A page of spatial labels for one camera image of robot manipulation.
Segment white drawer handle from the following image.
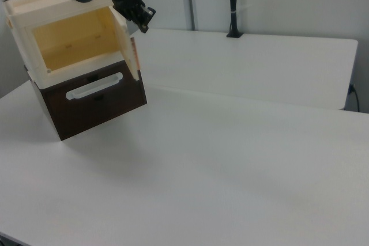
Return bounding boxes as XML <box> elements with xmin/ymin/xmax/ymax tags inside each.
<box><xmin>65</xmin><ymin>72</ymin><xmax>124</xmax><ymax>101</ymax></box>

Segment black clamped mount pole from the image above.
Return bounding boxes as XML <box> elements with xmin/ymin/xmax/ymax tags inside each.
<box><xmin>225</xmin><ymin>0</ymin><xmax>243</xmax><ymax>39</ymax></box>

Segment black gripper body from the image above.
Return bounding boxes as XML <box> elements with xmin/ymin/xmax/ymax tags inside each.
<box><xmin>111</xmin><ymin>0</ymin><xmax>147</xmax><ymax>22</ymax></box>

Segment dark brown drawer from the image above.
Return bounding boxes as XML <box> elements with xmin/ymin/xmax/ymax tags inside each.
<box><xmin>24</xmin><ymin>60</ymin><xmax>148</xmax><ymax>142</ymax></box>

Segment cream cabinet door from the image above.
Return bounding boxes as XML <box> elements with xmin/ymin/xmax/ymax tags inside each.
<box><xmin>110</xmin><ymin>5</ymin><xmax>142</xmax><ymax>82</ymax></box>

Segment cream plastic cabinet body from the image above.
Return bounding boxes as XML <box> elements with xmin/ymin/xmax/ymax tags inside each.
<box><xmin>2</xmin><ymin>0</ymin><xmax>127</xmax><ymax>90</ymax></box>

